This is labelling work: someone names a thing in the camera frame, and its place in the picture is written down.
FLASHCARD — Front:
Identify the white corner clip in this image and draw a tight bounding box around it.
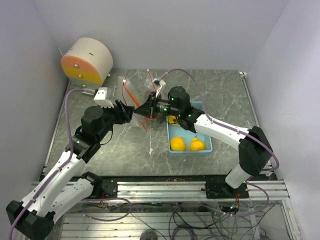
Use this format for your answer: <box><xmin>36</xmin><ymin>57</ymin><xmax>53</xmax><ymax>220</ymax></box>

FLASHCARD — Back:
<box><xmin>239</xmin><ymin>71</ymin><xmax>247</xmax><ymax>78</ymax></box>

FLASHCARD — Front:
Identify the orange fruit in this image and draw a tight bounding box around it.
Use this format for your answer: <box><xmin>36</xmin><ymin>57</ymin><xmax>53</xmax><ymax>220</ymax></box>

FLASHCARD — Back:
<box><xmin>170</xmin><ymin>136</ymin><xmax>186</xmax><ymax>152</ymax></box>
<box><xmin>189</xmin><ymin>136</ymin><xmax>206</xmax><ymax>151</ymax></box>

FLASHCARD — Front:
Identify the clear orange zip top bag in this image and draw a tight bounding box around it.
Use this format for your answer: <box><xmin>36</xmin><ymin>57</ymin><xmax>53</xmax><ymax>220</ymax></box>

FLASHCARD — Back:
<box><xmin>143</xmin><ymin>69</ymin><xmax>162</xmax><ymax>123</ymax></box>

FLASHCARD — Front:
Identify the cream cylindrical drawer box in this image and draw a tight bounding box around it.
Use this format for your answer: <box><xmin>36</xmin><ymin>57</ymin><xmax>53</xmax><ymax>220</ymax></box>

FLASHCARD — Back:
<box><xmin>60</xmin><ymin>37</ymin><xmax>114</xmax><ymax>90</ymax></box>

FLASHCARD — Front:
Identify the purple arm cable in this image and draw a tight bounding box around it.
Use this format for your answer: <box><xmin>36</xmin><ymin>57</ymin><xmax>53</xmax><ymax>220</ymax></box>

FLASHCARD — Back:
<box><xmin>159</xmin><ymin>68</ymin><xmax>281</xmax><ymax>172</ymax></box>
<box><xmin>8</xmin><ymin>87</ymin><xmax>87</xmax><ymax>240</ymax></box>

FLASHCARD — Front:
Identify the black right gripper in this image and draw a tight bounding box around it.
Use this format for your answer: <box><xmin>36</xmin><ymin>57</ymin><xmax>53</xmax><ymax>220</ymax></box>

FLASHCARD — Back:
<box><xmin>133</xmin><ymin>91</ymin><xmax>180</xmax><ymax>120</ymax></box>

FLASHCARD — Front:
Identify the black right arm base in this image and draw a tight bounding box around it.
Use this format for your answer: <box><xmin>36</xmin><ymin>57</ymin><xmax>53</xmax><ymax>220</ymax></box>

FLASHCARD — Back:
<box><xmin>200</xmin><ymin>181</ymin><xmax>249</xmax><ymax>199</ymax></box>

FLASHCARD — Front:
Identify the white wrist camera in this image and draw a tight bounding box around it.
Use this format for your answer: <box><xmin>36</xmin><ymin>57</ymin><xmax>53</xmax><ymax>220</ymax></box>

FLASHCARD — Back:
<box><xmin>93</xmin><ymin>87</ymin><xmax>114</xmax><ymax>109</ymax></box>
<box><xmin>152</xmin><ymin>78</ymin><xmax>166</xmax><ymax>98</ymax></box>

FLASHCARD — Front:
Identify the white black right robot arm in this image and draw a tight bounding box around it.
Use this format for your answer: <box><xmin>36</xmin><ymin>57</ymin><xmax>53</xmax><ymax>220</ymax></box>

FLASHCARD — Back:
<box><xmin>134</xmin><ymin>86</ymin><xmax>274</xmax><ymax>198</ymax></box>

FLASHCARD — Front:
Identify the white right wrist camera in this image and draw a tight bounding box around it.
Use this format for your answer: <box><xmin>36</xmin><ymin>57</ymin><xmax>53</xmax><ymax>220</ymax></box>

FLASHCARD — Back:
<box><xmin>152</xmin><ymin>78</ymin><xmax>166</xmax><ymax>98</ymax></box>

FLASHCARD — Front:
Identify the aluminium rail frame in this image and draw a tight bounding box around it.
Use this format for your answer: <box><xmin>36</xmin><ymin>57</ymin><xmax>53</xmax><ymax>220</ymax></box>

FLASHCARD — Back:
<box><xmin>48</xmin><ymin>176</ymin><xmax>296</xmax><ymax>240</ymax></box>

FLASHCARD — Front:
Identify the purple floor cable loop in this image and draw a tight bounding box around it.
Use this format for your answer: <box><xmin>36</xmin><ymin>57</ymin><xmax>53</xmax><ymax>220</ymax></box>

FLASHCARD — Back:
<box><xmin>82</xmin><ymin>198</ymin><xmax>135</xmax><ymax>222</ymax></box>

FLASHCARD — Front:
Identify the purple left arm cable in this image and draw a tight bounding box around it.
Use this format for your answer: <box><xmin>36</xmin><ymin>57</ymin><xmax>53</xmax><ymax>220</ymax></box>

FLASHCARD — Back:
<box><xmin>8</xmin><ymin>87</ymin><xmax>87</xmax><ymax>240</ymax></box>

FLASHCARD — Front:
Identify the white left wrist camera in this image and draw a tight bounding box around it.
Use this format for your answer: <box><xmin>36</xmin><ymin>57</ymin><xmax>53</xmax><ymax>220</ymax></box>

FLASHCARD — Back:
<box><xmin>93</xmin><ymin>87</ymin><xmax>114</xmax><ymax>109</ymax></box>

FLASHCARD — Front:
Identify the yellow bell pepper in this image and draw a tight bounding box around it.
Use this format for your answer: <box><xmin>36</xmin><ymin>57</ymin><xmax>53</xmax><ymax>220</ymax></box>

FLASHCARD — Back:
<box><xmin>167</xmin><ymin>115</ymin><xmax>179</xmax><ymax>126</ymax></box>

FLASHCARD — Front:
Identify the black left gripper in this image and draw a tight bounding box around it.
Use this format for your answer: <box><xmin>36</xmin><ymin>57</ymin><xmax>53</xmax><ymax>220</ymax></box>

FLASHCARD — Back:
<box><xmin>95</xmin><ymin>99</ymin><xmax>135</xmax><ymax>141</ymax></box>

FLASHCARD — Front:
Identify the small white metal bracket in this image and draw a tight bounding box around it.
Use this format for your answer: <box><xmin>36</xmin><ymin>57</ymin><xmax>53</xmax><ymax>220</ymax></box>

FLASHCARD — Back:
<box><xmin>82</xmin><ymin>88</ymin><xmax>97</xmax><ymax>96</ymax></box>

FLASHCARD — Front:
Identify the light blue plastic basket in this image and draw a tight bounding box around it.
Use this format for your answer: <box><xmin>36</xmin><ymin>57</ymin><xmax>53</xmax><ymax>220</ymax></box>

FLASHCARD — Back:
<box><xmin>165</xmin><ymin>116</ymin><xmax>213</xmax><ymax>156</ymax></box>

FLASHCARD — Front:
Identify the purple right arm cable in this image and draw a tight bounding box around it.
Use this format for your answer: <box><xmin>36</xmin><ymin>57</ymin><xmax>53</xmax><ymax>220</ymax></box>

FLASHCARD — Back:
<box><xmin>159</xmin><ymin>68</ymin><xmax>281</xmax><ymax>172</ymax></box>

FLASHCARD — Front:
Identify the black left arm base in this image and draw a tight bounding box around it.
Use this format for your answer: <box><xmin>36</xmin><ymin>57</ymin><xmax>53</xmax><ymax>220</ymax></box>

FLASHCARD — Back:
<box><xmin>80</xmin><ymin>171</ymin><xmax>118</xmax><ymax>199</ymax></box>

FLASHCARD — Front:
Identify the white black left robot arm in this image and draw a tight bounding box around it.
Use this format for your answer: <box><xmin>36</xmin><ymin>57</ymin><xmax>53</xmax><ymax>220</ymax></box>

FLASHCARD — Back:
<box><xmin>6</xmin><ymin>100</ymin><xmax>134</xmax><ymax>240</ymax></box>

